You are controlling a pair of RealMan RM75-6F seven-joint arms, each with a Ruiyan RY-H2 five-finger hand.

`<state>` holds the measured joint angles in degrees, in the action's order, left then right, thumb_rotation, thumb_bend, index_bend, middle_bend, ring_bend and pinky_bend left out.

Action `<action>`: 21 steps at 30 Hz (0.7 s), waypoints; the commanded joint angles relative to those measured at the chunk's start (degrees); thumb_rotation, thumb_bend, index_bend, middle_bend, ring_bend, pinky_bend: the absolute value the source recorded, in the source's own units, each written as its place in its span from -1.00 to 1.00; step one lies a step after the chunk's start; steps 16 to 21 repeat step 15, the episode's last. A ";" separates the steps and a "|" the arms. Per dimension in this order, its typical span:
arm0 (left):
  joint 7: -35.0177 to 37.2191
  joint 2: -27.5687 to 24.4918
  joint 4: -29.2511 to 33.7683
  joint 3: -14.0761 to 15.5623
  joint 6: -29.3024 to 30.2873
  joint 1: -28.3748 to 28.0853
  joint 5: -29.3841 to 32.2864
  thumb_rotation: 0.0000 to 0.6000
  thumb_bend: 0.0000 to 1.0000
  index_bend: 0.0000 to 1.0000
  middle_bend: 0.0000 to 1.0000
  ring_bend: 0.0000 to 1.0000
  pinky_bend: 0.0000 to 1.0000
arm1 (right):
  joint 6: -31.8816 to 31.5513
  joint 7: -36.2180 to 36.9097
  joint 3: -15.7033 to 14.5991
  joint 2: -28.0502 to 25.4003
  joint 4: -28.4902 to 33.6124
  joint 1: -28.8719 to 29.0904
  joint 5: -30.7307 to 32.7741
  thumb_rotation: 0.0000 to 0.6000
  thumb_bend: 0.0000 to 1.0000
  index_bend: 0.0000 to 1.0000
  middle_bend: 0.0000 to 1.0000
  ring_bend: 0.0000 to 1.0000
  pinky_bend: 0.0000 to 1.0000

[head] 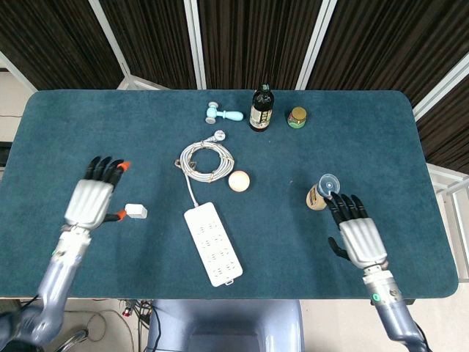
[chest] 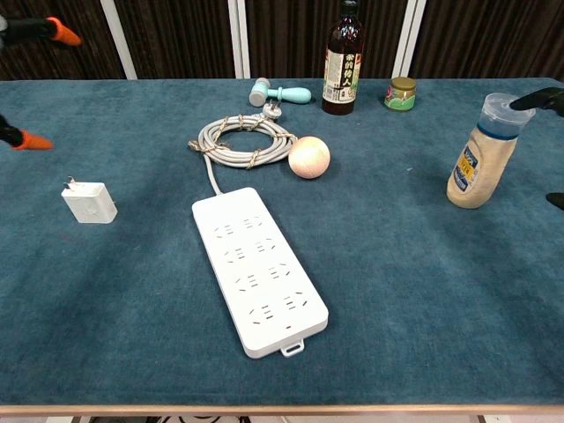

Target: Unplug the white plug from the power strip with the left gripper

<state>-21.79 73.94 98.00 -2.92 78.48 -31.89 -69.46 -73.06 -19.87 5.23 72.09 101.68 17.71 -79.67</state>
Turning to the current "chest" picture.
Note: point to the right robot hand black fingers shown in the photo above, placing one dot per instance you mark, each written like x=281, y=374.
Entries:
x=537, y=99

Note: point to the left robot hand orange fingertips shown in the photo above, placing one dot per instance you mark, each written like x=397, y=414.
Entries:
x=26, y=28

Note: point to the white charger block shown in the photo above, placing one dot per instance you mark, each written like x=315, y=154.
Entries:
x=90, y=205

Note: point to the white power strip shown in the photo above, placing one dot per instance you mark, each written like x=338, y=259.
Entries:
x=260, y=273

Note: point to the dark ribbed partition panel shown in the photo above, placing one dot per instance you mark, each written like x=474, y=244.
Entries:
x=176, y=39
x=493, y=39
x=286, y=39
x=88, y=61

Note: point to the seasoning bottle clear cap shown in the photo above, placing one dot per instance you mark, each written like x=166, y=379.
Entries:
x=480, y=167

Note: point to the small jar gold lid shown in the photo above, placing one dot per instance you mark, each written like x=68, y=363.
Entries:
x=400, y=94

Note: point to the dark glass bottle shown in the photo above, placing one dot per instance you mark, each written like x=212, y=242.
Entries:
x=341, y=75

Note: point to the blue table mat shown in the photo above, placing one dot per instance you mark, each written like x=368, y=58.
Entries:
x=418, y=264

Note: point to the wooden ball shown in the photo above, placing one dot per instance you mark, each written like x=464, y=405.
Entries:
x=309, y=158

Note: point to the teal massage hammer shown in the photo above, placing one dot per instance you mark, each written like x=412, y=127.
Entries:
x=293, y=94

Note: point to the white partition post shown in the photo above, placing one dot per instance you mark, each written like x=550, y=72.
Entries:
x=409, y=39
x=118, y=39
x=239, y=39

